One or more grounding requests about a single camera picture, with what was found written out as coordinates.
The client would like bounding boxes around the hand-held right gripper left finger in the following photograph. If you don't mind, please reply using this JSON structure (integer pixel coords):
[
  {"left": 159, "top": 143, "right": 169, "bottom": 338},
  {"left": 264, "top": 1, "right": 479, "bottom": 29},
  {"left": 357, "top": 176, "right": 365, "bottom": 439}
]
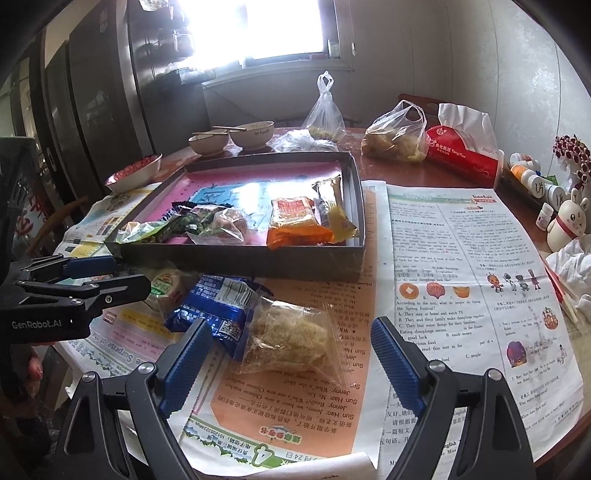
[{"left": 48, "top": 318, "right": 215, "bottom": 480}]

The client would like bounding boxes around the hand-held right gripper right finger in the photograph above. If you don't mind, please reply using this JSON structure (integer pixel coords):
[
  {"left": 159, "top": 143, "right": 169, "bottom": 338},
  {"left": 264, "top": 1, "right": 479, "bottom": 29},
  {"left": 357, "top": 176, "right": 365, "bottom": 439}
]
[{"left": 370, "top": 316, "right": 539, "bottom": 480}]

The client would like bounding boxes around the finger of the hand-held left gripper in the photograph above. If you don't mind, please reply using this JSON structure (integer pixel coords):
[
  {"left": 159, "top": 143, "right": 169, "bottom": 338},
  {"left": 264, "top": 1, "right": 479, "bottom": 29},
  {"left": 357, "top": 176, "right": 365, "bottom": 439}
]
[
  {"left": 18, "top": 256, "right": 118, "bottom": 282},
  {"left": 14, "top": 274, "right": 152, "bottom": 315}
]

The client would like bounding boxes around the round yellow cake packet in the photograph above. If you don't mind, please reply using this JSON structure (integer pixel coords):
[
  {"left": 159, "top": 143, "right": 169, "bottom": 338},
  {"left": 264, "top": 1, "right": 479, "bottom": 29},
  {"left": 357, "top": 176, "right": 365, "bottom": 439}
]
[{"left": 150, "top": 270, "right": 195, "bottom": 319}]

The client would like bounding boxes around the green patterned snack packet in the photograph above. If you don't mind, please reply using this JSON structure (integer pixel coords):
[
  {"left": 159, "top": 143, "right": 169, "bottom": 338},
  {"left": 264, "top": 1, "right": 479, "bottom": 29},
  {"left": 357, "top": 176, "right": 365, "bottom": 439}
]
[{"left": 115, "top": 220, "right": 172, "bottom": 244}]

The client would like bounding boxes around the blue snack packet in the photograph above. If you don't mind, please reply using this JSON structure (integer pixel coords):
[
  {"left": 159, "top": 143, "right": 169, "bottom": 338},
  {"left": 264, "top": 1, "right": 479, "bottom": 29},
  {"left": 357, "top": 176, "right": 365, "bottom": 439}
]
[{"left": 164, "top": 274, "right": 262, "bottom": 361}]

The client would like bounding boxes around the clear crispy rice packet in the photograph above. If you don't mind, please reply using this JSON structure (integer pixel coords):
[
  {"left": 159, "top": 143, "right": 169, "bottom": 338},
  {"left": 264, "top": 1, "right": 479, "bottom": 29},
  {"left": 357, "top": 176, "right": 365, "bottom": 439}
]
[{"left": 235, "top": 298, "right": 354, "bottom": 388}]

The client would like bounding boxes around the black snack packet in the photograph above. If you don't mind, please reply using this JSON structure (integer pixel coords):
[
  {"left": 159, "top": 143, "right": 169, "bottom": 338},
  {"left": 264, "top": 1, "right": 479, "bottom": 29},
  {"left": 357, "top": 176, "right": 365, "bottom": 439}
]
[{"left": 171, "top": 205, "right": 225, "bottom": 237}]

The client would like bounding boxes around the grey cardboard box tray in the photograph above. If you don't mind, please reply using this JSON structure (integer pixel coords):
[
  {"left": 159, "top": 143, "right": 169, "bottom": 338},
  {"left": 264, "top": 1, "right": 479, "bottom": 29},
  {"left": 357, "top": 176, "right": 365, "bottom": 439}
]
[{"left": 104, "top": 151, "right": 368, "bottom": 283}]

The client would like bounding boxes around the yellow snack packet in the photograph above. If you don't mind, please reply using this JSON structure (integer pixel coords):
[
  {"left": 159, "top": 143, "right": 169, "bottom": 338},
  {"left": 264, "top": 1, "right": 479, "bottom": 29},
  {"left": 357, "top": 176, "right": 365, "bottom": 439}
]
[{"left": 314, "top": 178, "right": 360, "bottom": 243}]

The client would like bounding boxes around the orange snack packet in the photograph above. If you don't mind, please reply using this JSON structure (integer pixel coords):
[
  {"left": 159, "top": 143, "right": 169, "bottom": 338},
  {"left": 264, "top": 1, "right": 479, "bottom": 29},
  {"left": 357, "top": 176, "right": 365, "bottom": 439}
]
[{"left": 267, "top": 196, "right": 334, "bottom": 251}]

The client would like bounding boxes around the red patterned bowl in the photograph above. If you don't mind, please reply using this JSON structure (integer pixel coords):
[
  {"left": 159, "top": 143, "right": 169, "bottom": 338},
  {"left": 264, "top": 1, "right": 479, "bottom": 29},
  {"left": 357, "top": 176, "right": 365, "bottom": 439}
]
[{"left": 104, "top": 153, "right": 163, "bottom": 193}]

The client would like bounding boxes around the colourful newspaper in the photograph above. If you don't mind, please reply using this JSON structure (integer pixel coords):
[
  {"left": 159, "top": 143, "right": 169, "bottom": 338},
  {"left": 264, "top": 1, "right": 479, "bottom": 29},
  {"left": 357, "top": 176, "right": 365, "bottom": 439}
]
[{"left": 53, "top": 180, "right": 386, "bottom": 476}]

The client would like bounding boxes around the clear wrapped pastry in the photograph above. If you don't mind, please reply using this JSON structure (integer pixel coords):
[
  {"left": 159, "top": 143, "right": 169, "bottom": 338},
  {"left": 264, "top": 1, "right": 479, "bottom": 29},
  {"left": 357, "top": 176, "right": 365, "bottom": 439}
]
[{"left": 189, "top": 208, "right": 252, "bottom": 245}]

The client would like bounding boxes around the white text newspaper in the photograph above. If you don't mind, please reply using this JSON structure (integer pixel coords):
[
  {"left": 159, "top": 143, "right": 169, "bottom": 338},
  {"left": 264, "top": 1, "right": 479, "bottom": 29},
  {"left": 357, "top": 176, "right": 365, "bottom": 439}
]
[{"left": 376, "top": 182, "right": 585, "bottom": 480}]

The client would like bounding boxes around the pink picture book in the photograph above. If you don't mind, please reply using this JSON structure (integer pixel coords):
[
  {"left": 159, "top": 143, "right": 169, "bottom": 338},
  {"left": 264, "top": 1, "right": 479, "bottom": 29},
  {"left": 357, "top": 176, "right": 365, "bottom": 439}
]
[{"left": 139, "top": 159, "right": 345, "bottom": 245}]

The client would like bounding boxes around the white ceramic bowl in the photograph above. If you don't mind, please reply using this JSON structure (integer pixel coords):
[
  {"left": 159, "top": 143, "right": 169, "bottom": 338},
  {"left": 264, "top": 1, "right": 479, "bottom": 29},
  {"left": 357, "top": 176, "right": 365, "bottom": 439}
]
[
  {"left": 229, "top": 121, "right": 274, "bottom": 149},
  {"left": 188, "top": 131, "right": 230, "bottom": 157}
]

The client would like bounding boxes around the dark glossy cabinet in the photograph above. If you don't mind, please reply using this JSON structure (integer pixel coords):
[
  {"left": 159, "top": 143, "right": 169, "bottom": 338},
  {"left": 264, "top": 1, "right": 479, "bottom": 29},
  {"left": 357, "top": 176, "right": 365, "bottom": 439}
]
[{"left": 41, "top": 0, "right": 204, "bottom": 195}]

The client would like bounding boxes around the crumpled white tissue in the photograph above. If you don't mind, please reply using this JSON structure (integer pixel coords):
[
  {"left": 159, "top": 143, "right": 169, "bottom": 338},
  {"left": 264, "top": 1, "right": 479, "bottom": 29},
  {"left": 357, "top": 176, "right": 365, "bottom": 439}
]
[{"left": 545, "top": 240, "right": 591, "bottom": 319}]

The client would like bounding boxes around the red tissue pack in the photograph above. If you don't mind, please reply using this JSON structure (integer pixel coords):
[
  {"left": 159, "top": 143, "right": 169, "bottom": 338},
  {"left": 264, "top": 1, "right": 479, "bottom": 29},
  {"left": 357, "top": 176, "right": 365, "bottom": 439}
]
[{"left": 424, "top": 103, "right": 505, "bottom": 188}]

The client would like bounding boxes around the white rabbit figurine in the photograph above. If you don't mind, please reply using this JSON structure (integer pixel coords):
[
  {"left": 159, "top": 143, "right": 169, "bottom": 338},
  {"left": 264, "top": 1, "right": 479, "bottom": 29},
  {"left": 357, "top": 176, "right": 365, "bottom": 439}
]
[{"left": 547, "top": 187, "right": 591, "bottom": 252}]

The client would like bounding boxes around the plastic bag of yellow food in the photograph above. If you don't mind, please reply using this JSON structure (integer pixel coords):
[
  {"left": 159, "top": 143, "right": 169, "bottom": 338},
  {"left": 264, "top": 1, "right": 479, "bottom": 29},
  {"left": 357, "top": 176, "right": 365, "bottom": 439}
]
[{"left": 361, "top": 100, "right": 428, "bottom": 163}]

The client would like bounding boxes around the orange white bottle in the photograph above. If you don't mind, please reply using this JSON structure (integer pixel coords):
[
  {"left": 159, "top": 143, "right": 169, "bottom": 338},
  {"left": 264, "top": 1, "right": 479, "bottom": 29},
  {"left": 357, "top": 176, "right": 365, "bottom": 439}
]
[{"left": 510, "top": 164, "right": 541, "bottom": 185}]

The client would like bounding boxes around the crumpled white plastic bag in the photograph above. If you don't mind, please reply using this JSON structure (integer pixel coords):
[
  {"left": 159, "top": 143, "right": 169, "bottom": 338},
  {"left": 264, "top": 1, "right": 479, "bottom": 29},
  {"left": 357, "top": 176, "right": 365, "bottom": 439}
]
[{"left": 270, "top": 129, "right": 340, "bottom": 154}]

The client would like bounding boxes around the tall tied clear plastic bag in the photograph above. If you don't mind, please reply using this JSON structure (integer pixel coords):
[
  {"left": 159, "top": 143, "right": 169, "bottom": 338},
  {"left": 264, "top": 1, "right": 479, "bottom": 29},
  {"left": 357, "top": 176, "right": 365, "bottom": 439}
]
[{"left": 301, "top": 71, "right": 347, "bottom": 139}]

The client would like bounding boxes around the brown wooden chair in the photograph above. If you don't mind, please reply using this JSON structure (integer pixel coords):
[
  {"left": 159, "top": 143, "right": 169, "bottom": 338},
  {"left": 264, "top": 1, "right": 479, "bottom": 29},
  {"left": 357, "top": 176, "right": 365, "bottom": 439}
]
[{"left": 397, "top": 93, "right": 439, "bottom": 114}]

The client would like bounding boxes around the red white bouquet ornament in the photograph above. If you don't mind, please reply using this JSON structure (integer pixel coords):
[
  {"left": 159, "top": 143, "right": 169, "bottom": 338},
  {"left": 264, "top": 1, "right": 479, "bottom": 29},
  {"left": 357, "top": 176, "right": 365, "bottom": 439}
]
[{"left": 553, "top": 135, "right": 591, "bottom": 185}]

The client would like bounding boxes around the bright window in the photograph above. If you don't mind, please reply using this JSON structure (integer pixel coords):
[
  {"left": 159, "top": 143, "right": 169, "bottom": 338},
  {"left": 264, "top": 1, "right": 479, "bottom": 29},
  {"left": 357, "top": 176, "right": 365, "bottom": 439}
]
[{"left": 175, "top": 0, "right": 356, "bottom": 70}]

